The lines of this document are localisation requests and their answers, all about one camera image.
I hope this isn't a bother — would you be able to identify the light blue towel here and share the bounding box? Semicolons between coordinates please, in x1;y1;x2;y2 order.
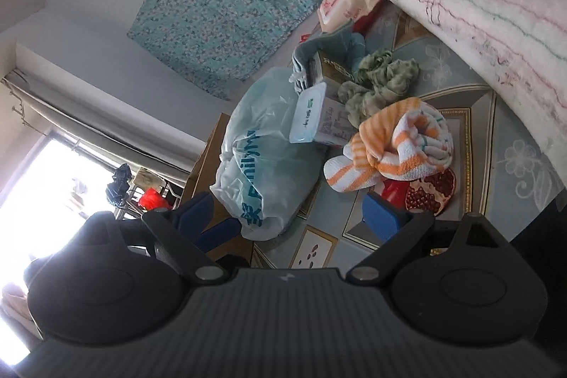
289;30;367;94

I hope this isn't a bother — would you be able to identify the white plastic bag blue print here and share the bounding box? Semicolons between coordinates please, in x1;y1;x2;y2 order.
210;67;326;242

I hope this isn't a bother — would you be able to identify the brown cardboard box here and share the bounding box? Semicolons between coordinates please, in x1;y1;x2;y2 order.
181;113;253;265

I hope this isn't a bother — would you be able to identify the orange striped white towel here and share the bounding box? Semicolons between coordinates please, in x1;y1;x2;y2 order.
323;97;455;193

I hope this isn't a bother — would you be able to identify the white yogurt cup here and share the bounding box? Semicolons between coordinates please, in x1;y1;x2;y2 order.
289;83;357;148

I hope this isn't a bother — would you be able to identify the white window curtain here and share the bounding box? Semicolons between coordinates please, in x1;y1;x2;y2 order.
2;69;203;185

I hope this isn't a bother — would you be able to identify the green scrunchie cloth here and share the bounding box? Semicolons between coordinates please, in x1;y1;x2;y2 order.
337;49;421;128

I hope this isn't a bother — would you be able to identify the teal floral curtain cloth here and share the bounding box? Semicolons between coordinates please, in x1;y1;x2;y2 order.
128;0;321;101

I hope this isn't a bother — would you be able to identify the pink wet wipes pack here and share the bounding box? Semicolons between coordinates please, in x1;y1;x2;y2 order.
317;0;382;33

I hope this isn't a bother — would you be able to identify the white striped blanket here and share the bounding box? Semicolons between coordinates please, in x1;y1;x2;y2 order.
389;0;566;179

